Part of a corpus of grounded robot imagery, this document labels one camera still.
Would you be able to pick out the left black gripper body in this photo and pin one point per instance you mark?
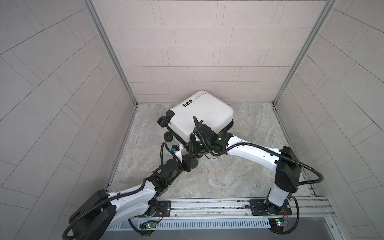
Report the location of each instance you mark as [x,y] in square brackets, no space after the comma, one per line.
[178,169]

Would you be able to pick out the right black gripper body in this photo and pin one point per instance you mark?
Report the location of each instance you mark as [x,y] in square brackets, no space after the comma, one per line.
[198,146]

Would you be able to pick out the black suitcase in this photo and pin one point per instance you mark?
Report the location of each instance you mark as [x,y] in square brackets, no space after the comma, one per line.
[205,107]

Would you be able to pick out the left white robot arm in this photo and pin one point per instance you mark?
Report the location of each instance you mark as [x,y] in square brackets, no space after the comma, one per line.
[102,210]

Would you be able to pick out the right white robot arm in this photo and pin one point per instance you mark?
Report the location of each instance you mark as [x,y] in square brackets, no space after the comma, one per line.
[287,170]

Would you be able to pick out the left green circuit board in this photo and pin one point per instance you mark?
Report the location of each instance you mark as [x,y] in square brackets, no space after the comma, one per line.
[148,225]

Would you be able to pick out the green circuit board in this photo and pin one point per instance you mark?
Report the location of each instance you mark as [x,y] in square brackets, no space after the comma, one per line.
[278,224]
[148,225]

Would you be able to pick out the right green circuit board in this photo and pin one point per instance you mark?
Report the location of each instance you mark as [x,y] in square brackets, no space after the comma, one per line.
[278,224]

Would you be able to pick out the aluminium mounting rail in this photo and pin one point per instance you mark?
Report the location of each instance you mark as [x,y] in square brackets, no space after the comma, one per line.
[230,209]

